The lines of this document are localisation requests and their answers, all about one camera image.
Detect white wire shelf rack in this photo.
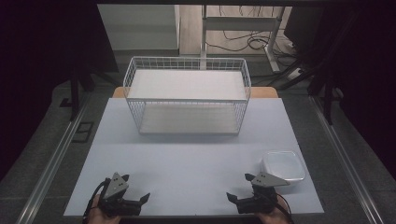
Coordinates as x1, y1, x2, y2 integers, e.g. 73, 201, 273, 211
122, 55, 252, 136

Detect black curtain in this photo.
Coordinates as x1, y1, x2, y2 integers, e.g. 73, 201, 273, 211
0, 0, 120, 181
284, 4, 396, 178

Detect aluminium rail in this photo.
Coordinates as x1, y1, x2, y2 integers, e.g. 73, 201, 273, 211
15, 92, 92, 224
309, 94, 386, 224

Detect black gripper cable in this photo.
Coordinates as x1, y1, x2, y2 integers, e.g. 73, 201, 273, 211
82, 177, 112, 224
274, 191, 295, 224

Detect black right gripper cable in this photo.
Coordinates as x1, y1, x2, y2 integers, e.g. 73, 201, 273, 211
274, 191, 295, 224

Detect person's right hand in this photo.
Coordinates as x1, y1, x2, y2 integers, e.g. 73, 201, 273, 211
253, 195, 292, 224

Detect white square plastic bowl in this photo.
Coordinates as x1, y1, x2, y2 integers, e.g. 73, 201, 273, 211
261, 150, 306, 183

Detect person's left hand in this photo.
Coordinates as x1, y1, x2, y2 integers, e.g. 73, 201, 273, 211
88, 194, 122, 224

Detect black metal stand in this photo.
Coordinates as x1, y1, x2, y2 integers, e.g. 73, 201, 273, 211
59, 69, 94, 122
306, 62, 344, 125

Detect white power strip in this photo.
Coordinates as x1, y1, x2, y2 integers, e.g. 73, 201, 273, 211
287, 67, 304, 80

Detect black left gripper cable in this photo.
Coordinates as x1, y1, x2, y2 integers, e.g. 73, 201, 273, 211
82, 177, 112, 224

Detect black floor cables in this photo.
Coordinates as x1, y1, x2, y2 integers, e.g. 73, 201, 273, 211
206, 4, 300, 59

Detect wooden table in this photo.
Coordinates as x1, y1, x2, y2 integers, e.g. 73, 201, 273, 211
111, 86, 279, 99

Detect white metal desk frame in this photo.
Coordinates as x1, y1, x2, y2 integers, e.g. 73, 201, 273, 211
200, 4, 286, 74

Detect black floor bracket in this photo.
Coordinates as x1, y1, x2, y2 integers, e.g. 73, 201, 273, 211
72, 120, 95, 144

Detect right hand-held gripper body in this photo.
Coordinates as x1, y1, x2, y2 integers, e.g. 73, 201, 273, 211
236, 172, 291, 215

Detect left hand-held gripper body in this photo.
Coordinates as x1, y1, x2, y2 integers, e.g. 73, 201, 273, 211
98, 172, 143, 217

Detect white cabinet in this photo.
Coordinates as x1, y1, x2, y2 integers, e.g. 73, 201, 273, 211
97, 4, 181, 51

